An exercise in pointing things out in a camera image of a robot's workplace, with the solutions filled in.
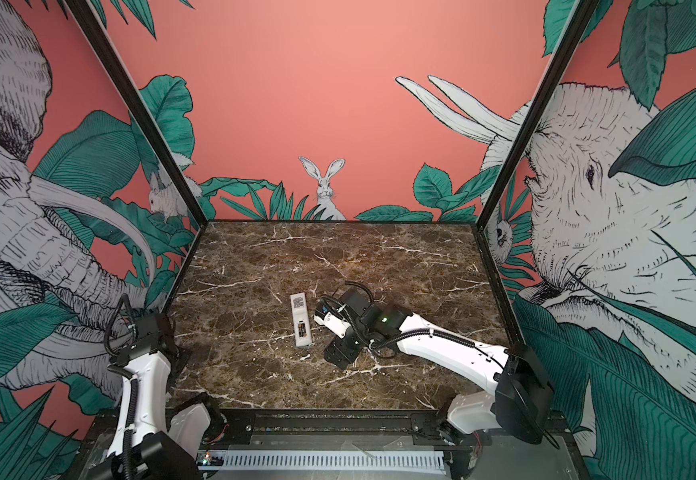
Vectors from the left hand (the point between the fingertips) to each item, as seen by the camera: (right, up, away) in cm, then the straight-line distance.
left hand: (167, 370), depth 77 cm
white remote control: (+32, +10, +16) cm, 37 cm away
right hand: (+43, +7, -2) cm, 44 cm away
